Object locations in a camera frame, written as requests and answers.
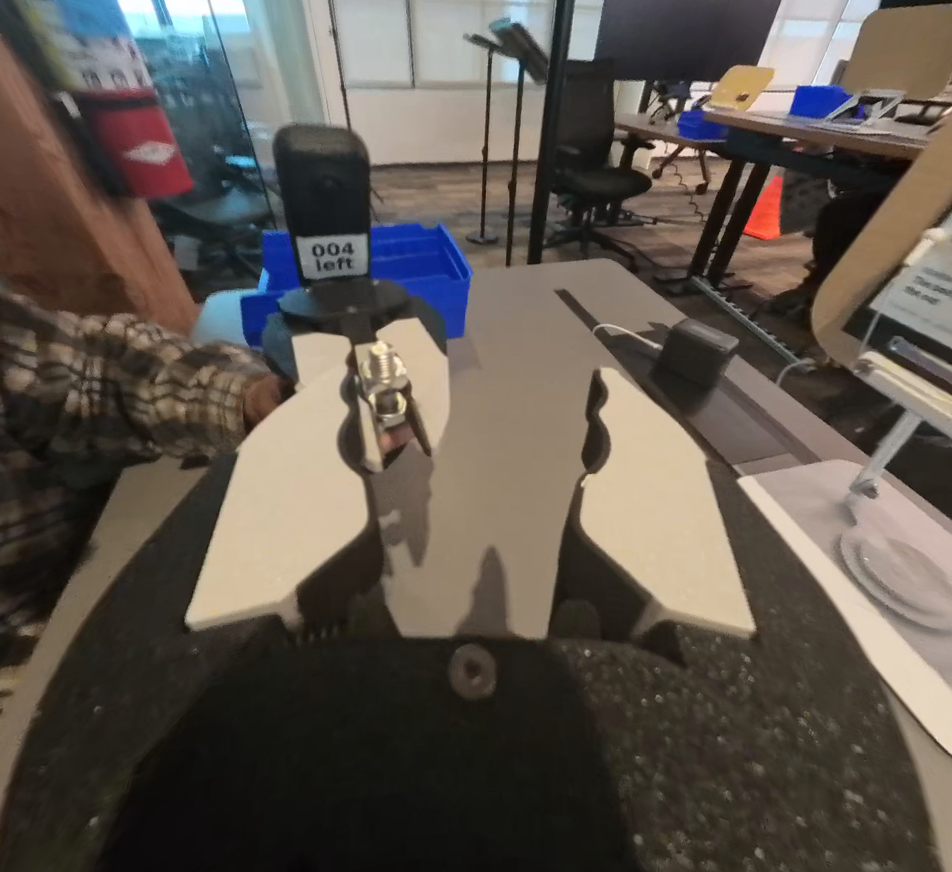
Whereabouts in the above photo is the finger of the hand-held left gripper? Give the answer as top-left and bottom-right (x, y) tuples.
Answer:
(290, 332), (388, 475)
(372, 316), (452, 458)

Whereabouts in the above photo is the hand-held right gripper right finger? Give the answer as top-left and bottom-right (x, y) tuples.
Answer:
(545, 366), (758, 641)

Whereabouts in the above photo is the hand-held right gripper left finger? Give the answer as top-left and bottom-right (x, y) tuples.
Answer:
(183, 365), (389, 636)

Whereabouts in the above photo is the silver hex nut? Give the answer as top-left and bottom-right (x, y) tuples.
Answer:
(359, 360), (410, 400)

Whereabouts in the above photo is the silver bolt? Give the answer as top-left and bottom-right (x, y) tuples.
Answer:
(360, 340), (410, 436)

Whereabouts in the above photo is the blue plastic bin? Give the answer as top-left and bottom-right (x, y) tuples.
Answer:
(240, 221), (475, 354)
(675, 109), (728, 141)
(790, 84), (854, 119)

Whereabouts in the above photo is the person's left forearm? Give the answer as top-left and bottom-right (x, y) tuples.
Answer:
(0, 283), (275, 575)

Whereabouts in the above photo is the person's left hand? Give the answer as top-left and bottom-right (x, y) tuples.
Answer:
(241, 372), (297, 434)

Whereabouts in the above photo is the black office chair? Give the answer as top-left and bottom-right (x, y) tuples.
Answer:
(156, 187), (278, 281)
(545, 60), (657, 251)

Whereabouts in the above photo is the black power adapter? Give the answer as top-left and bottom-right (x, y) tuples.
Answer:
(649, 317), (742, 391)

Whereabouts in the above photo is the black floor stand with tablet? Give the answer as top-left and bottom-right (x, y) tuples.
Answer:
(463, 18), (553, 246)

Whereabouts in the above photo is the thick black pole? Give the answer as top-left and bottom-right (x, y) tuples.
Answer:
(527, 0), (590, 268)

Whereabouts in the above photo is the wooden pillar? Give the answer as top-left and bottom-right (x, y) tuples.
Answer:
(0, 39), (200, 337)

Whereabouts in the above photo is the printed instruction sign board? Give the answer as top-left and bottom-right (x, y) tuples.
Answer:
(809, 135), (952, 371)

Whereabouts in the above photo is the orange traffic cone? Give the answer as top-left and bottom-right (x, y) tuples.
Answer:
(742, 175), (787, 242)

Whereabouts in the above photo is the large dark display screen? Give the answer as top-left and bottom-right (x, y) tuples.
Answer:
(594, 0), (809, 83)

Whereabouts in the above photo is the wooden desk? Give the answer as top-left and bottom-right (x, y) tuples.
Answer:
(616, 106), (942, 296)

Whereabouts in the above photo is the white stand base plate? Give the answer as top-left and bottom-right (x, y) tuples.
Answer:
(736, 336), (952, 755)

